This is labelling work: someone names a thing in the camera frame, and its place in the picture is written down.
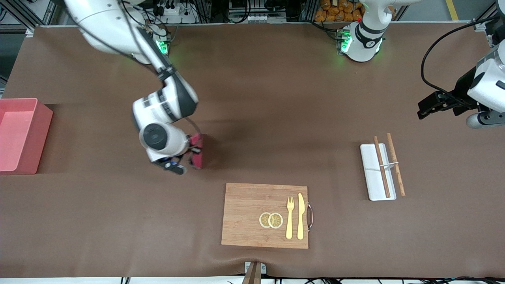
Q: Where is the pink plastic bin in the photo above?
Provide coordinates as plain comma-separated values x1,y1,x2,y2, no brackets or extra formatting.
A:
0,98,54,175

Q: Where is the white power strip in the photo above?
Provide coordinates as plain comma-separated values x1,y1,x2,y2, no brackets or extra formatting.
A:
155,3,198,24

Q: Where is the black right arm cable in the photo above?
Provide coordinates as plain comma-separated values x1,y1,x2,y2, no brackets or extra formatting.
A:
183,116,202,136

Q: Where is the aluminium frame profile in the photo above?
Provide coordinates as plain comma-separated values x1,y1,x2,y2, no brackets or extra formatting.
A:
0,0,67,38
473,0,505,33

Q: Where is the bamboo cutting board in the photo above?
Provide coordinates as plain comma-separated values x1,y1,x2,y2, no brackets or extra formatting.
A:
221,183,314,250

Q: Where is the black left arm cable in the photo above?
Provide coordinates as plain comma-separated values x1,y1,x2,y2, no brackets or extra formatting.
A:
421,15,501,98

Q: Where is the yellow knife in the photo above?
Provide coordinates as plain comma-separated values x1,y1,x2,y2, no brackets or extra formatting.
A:
297,193,305,240

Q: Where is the grey metal edge bracket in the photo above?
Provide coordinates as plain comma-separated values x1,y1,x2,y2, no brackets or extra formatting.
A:
244,262,267,275

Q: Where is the pink microfibre cloth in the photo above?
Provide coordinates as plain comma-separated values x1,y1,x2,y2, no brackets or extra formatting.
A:
188,133,205,170

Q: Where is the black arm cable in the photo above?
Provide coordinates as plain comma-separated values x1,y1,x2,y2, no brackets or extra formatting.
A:
421,15,501,98
183,116,202,136

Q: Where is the black electronics box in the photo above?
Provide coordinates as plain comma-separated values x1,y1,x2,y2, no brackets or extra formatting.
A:
228,0,290,22

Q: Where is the orange packaged goods pile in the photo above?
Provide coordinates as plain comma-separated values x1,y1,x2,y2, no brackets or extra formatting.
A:
314,0,364,22

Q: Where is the yellow fork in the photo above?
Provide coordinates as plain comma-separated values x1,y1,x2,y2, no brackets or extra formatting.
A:
286,196,295,240

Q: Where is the brown wooden bar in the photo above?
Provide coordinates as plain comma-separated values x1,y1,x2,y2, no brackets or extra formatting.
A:
241,262,262,284

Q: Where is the white rectangular tray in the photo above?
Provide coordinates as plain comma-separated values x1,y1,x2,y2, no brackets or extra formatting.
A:
360,143,399,202

